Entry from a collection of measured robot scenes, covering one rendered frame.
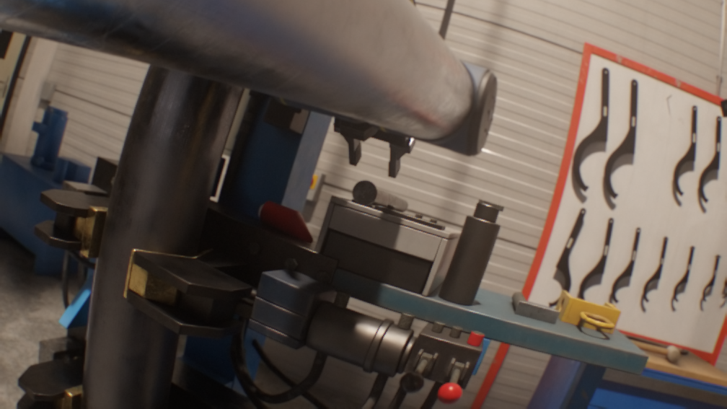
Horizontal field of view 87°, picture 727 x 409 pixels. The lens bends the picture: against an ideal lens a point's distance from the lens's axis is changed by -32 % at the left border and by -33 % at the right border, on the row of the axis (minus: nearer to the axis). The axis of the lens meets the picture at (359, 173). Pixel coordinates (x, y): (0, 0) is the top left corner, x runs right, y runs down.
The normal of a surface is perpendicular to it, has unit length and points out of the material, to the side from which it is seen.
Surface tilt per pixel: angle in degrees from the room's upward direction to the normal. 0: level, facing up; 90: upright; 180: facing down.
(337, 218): 90
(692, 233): 90
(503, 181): 90
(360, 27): 99
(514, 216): 90
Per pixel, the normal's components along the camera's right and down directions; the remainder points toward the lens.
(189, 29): 0.40, 0.90
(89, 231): -0.25, -0.10
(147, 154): -0.04, -0.04
